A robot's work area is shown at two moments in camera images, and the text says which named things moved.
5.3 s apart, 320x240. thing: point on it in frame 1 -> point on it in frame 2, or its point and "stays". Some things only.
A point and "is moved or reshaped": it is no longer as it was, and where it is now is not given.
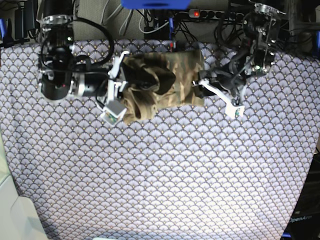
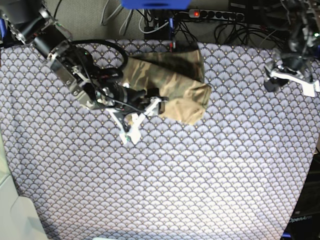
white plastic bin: x=18 y=220 stays
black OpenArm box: x=305 y=222 stays
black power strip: x=218 y=14 stays
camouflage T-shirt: x=155 y=80 is moved or reshaped
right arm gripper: x=229 y=87 -> x=279 y=71
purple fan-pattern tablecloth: x=186 y=172 stays
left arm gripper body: x=115 y=107 -> x=129 y=122
